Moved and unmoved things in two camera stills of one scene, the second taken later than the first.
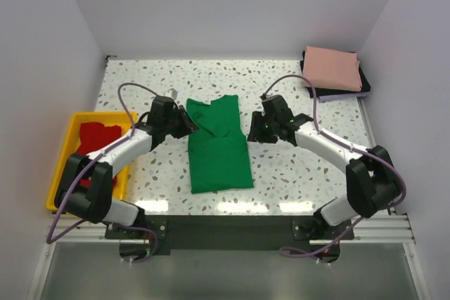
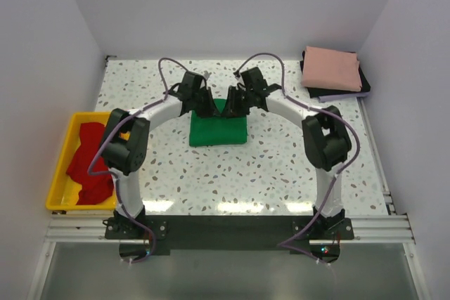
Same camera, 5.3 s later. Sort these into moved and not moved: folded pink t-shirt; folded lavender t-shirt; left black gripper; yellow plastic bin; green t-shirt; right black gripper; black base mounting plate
Moved: green t-shirt; right black gripper; left black gripper
Not moved: folded pink t-shirt; yellow plastic bin; folded lavender t-shirt; black base mounting plate
